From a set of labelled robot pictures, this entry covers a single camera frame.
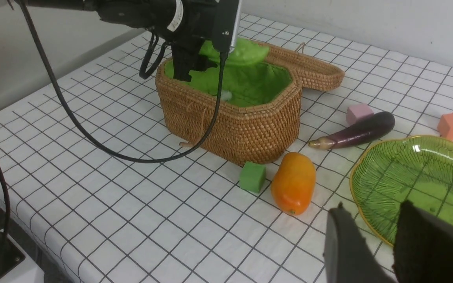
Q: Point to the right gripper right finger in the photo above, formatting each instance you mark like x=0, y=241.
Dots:
x=423, y=248

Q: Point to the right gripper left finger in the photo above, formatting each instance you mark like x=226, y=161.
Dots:
x=347, y=257

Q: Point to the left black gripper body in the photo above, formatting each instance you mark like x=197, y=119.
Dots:
x=195, y=22

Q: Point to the orange yellow mango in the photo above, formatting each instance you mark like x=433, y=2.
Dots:
x=293, y=184

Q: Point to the purple eggplant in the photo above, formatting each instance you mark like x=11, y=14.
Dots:
x=362, y=132

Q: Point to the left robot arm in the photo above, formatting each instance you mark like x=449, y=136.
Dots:
x=150, y=15

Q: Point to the green glass leaf plate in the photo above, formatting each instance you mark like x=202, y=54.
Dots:
x=418, y=169

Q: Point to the woven wicker basket green lining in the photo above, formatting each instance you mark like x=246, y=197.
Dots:
x=259, y=113

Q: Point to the green foam cube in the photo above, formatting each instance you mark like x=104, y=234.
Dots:
x=252, y=177

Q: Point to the woven wicker basket lid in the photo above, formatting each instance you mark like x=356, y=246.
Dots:
x=313, y=73

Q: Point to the pink foam cube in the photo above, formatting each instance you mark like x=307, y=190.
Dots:
x=358, y=112

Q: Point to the white checkered tablecloth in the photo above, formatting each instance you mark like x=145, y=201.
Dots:
x=187, y=221

